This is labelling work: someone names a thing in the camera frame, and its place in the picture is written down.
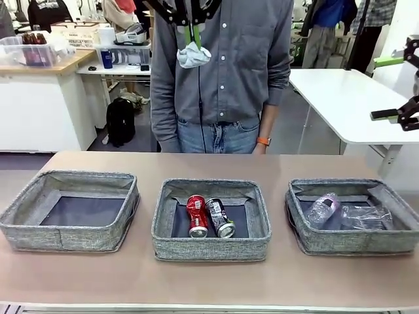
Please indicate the person's left forearm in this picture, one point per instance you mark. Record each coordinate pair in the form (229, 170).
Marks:
(269, 122)

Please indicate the person in grey shirt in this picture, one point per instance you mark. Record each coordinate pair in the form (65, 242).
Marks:
(235, 88)

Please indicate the crushed red soda can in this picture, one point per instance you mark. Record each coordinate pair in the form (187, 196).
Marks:
(196, 212)

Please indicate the grey fabric basket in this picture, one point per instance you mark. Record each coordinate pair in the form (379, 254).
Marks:
(32, 235)
(209, 248)
(343, 243)

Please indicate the person in grey top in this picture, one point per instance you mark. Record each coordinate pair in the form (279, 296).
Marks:
(6, 23)

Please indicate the orange wrist watch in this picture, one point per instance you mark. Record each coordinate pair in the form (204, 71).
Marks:
(264, 141)

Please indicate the black phone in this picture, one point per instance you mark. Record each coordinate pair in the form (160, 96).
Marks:
(145, 67)

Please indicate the clear plastic storage box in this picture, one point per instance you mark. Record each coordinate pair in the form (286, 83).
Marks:
(16, 52)

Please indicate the person in beige top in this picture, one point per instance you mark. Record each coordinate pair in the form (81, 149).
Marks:
(114, 13)

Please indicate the person in blue jacket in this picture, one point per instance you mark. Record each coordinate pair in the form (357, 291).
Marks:
(330, 13)

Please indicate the white cylindrical container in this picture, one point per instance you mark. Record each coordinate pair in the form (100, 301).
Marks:
(106, 35)

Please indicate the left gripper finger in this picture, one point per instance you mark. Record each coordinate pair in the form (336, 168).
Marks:
(188, 36)
(204, 16)

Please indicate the person's left hand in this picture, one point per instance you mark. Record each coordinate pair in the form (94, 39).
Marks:
(261, 149)

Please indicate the black backpack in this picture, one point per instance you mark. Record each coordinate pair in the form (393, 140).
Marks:
(121, 121)

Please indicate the person in plaid shirt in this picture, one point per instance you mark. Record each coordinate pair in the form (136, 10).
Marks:
(376, 13)

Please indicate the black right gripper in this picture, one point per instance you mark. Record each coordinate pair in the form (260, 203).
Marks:
(416, 81)

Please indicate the large white table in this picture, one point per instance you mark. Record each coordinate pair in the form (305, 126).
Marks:
(334, 98)

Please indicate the blue drink bottle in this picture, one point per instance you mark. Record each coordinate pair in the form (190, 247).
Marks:
(107, 59)

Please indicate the clear plastic bin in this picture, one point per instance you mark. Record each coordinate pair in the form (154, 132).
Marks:
(124, 55)

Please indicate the crushed black drink can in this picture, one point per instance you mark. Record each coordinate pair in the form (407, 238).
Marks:
(219, 216)

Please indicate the white desk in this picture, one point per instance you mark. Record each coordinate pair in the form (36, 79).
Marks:
(114, 69)

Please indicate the clear bottle pink label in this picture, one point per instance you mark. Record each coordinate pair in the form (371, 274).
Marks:
(322, 209)

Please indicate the white paper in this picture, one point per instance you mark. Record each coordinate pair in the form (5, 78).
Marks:
(193, 57)

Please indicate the person in black shirt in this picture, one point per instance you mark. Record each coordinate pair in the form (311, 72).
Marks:
(49, 13)

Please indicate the clear plastic container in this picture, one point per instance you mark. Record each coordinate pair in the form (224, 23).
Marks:
(366, 217)

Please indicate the brown glass bottle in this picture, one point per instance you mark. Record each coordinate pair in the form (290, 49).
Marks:
(28, 38)
(40, 38)

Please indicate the beige crumpled bag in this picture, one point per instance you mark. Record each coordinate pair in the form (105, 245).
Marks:
(131, 96)

